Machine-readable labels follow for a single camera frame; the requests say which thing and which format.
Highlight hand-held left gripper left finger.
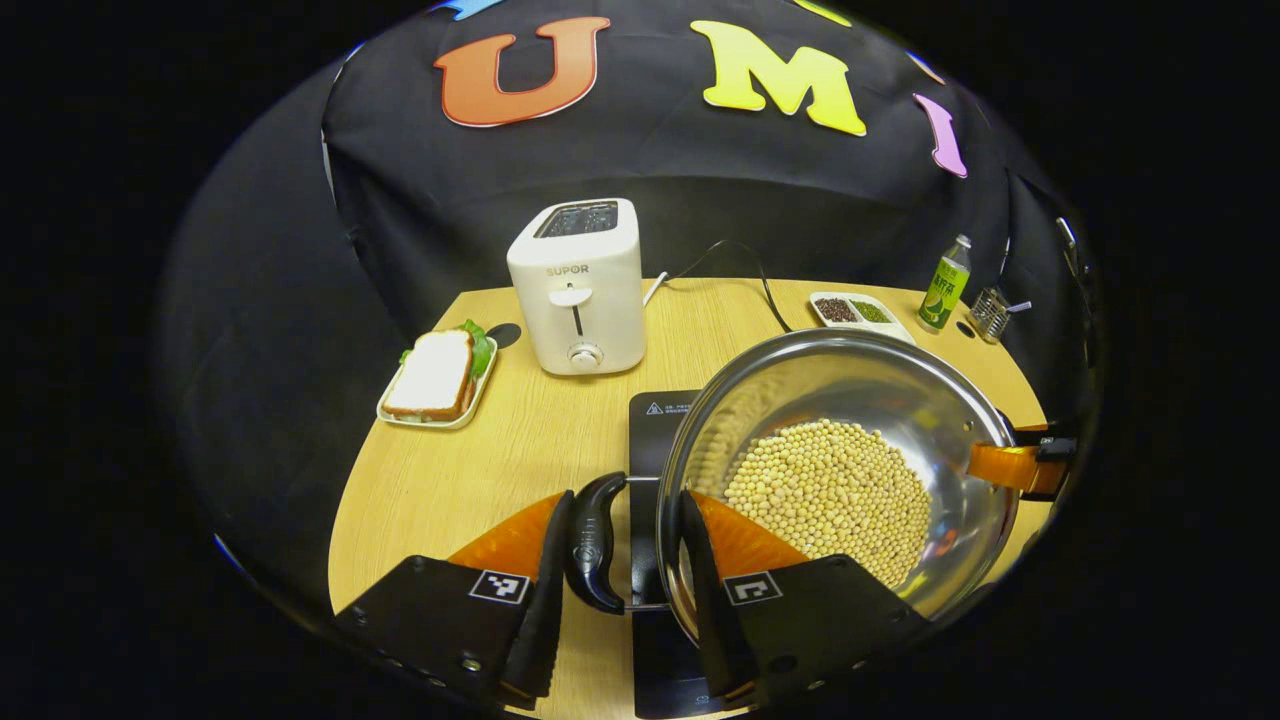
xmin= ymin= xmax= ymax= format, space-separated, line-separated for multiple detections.
xmin=333 ymin=490 xmax=576 ymax=709

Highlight green drink bottle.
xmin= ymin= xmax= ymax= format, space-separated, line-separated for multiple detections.
xmin=916 ymin=234 xmax=973 ymax=334

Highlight sandwich with lettuce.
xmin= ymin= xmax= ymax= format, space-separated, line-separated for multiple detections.
xmin=383 ymin=320 xmax=493 ymax=422

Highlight black power cable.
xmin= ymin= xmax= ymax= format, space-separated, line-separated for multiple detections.
xmin=660 ymin=240 xmax=796 ymax=334

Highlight soybeans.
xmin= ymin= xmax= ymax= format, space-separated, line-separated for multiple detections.
xmin=722 ymin=419 xmax=933 ymax=589

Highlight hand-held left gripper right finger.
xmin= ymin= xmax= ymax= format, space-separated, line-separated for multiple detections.
xmin=680 ymin=490 xmax=931 ymax=707

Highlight metal wire utensil holder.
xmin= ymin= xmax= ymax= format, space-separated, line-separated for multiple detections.
xmin=966 ymin=287 xmax=1013 ymax=345

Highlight black backdrop cloth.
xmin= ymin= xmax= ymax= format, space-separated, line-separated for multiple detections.
xmin=150 ymin=0 xmax=1101 ymax=601

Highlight stainless steel pot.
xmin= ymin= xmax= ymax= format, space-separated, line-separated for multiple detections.
xmin=565 ymin=328 xmax=1021 ymax=646

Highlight white divided bean tray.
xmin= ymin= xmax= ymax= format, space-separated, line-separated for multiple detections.
xmin=809 ymin=291 xmax=916 ymax=346

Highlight white toaster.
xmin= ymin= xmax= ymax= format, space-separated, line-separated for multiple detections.
xmin=506 ymin=198 xmax=648 ymax=377

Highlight black induction cooktop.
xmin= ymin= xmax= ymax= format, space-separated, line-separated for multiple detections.
xmin=628 ymin=390 xmax=761 ymax=719

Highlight white rectangular plate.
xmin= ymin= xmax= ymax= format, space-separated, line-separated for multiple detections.
xmin=376 ymin=335 xmax=500 ymax=431

